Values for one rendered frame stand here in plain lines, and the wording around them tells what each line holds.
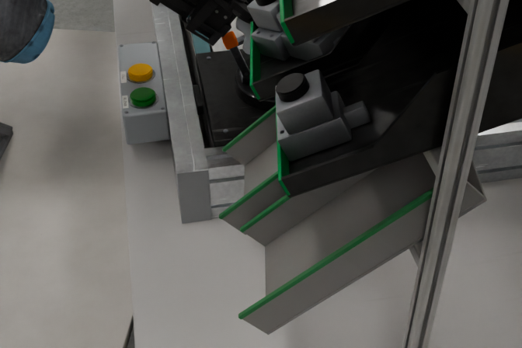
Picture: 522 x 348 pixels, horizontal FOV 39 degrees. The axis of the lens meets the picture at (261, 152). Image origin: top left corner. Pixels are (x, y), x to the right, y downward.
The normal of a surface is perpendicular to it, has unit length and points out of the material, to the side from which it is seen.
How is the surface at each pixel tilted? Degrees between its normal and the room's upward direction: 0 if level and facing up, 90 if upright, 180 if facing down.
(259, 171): 45
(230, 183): 90
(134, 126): 90
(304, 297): 90
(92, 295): 0
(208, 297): 0
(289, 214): 90
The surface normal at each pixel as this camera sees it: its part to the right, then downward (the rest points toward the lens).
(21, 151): 0.00, -0.76
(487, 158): 0.18, 0.63
